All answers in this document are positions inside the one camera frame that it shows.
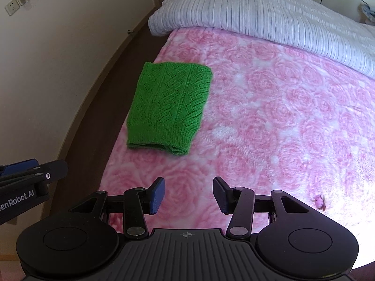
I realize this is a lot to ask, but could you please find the green knitted vest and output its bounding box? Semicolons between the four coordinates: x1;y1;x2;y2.
127;62;213;155

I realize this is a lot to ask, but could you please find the hanging clothes pile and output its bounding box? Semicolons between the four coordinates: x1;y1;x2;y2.
361;4;375;25

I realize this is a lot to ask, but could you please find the pink rose blanket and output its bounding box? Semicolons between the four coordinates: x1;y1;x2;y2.
100;28;374;267

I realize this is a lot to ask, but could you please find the white striped duvet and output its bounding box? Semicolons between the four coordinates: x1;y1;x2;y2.
148;0;374;78

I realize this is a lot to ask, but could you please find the white wall socket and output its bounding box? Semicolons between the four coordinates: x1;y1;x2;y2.
4;0;20;16

